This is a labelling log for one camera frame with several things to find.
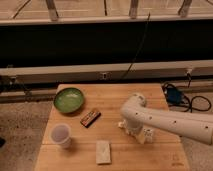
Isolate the white plastic bottle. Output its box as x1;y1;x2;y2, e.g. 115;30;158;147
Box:
118;121;154;144

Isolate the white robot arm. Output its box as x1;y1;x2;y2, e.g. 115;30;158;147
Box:
121;93;213;145

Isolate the white sponge block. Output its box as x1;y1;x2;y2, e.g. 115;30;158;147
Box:
96;140;111;165

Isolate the blue power box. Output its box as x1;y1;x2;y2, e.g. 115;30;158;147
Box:
167;88;182;104

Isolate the green ceramic bowl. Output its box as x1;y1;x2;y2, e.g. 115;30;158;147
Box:
53;87;84;114

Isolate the translucent plastic cup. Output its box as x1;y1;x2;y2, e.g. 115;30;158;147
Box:
50;124;71;149

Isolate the black floor cable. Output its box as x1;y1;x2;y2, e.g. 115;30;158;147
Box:
161;81;213;113

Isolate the wall power outlet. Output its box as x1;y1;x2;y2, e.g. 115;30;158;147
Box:
101;72;109;80

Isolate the black hanging cable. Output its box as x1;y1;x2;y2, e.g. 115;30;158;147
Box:
118;12;152;82

